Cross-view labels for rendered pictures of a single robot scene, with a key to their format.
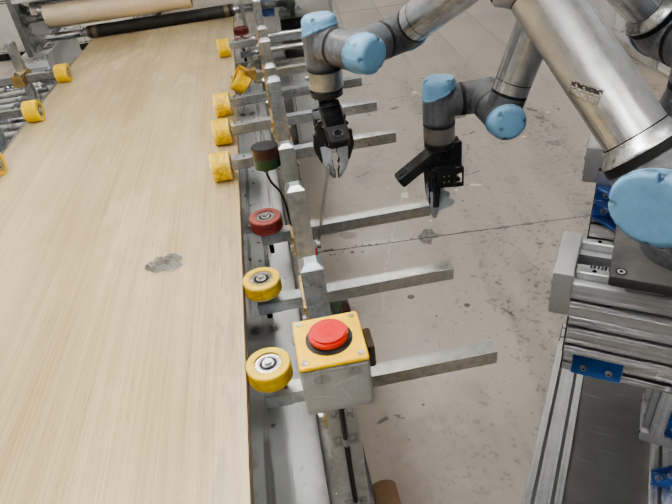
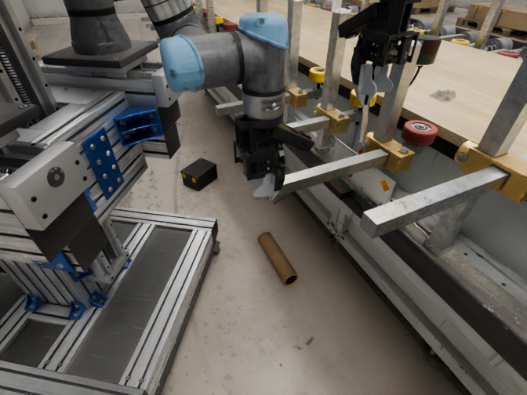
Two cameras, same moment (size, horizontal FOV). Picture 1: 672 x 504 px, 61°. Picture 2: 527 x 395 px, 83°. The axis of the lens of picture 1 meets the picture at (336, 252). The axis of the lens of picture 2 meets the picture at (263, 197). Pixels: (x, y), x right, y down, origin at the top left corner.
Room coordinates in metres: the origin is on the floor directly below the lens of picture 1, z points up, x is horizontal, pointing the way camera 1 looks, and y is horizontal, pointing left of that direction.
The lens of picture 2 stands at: (1.73, -0.46, 1.26)
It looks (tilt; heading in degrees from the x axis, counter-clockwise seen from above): 40 degrees down; 160
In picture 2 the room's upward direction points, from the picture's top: straight up
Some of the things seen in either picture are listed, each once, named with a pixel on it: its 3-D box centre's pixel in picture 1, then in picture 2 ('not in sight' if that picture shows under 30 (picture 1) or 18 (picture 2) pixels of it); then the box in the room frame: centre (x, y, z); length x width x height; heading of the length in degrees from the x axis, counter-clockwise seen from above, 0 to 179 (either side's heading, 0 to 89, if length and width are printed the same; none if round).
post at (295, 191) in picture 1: (311, 285); (328, 97); (0.93, 0.06, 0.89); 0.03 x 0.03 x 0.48; 5
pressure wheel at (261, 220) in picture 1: (268, 233); (414, 144); (1.21, 0.16, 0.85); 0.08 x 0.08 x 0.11
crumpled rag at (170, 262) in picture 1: (163, 259); (445, 92); (1.07, 0.39, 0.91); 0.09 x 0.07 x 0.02; 88
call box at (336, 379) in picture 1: (333, 364); not in sight; (0.42, 0.02, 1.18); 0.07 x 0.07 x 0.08; 5
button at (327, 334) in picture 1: (328, 336); not in sight; (0.42, 0.02, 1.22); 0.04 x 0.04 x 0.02
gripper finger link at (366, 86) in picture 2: (341, 155); (367, 87); (1.22, -0.04, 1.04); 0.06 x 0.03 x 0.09; 4
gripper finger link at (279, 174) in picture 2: not in sight; (275, 172); (1.27, -0.26, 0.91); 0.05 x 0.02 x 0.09; 5
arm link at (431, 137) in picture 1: (438, 132); (264, 103); (1.25, -0.28, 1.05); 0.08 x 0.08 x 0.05
